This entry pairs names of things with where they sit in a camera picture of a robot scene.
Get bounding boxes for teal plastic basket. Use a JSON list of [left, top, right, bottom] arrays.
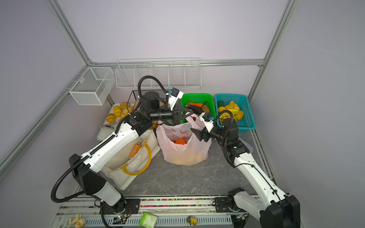
[[215, 94, 256, 133]]

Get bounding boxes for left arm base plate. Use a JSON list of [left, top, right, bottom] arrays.
[[100, 198, 141, 215]]

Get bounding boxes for orange carrot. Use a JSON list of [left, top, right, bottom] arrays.
[[187, 103, 203, 108]]

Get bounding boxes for croissant bread right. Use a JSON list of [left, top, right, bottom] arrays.
[[119, 102, 136, 119]]

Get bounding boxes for croissant bread front left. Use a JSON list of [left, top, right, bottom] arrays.
[[106, 114, 117, 124]]

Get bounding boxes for orange fruit front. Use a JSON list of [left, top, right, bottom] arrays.
[[175, 138, 187, 145]]

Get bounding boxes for white canvas tote bag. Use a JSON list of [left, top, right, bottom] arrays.
[[102, 130, 161, 191]]

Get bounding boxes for green plastic basket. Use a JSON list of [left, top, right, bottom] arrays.
[[181, 93, 217, 117]]

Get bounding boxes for orange soda can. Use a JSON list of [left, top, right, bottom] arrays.
[[128, 142, 142, 159]]

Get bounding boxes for dark purple eggplant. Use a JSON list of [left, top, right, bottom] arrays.
[[186, 104, 203, 115]]

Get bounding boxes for white bread tray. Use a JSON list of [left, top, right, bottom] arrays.
[[97, 104, 121, 141]]

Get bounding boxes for white wire wall basket long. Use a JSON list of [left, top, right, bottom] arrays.
[[115, 58, 202, 89]]

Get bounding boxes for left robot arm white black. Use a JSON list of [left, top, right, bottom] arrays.
[[50, 76, 192, 213]]

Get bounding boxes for black wire shelf wooden board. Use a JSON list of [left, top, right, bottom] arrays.
[[127, 89, 177, 115]]

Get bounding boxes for grey oval pad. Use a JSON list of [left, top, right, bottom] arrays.
[[239, 137, 254, 153]]

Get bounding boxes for green small box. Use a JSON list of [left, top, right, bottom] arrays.
[[139, 212, 158, 228]]

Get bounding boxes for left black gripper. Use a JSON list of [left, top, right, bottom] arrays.
[[150, 104, 194, 125]]

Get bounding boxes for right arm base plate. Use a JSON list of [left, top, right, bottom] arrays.
[[212, 196, 246, 213]]

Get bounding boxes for brown potato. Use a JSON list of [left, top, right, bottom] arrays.
[[201, 105, 210, 113]]

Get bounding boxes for pink plastic grocery bag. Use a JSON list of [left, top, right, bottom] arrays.
[[156, 114, 212, 166]]

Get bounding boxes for small yellow round toy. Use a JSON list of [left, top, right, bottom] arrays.
[[186, 216, 197, 226]]

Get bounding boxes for croissant bread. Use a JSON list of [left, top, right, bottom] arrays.
[[113, 105, 122, 118], [106, 114, 117, 124], [119, 102, 136, 119]]

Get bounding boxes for yellow banana bunch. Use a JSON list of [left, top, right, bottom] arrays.
[[218, 101, 244, 121]]

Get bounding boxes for yellow toy banana pieces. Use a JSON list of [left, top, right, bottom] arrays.
[[68, 214, 86, 228]]

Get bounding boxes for white mesh wall box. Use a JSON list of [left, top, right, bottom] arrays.
[[69, 66, 116, 106]]

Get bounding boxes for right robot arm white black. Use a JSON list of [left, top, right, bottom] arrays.
[[192, 110, 301, 228]]

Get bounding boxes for croissant bread middle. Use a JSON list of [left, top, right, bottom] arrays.
[[113, 105, 122, 118]]

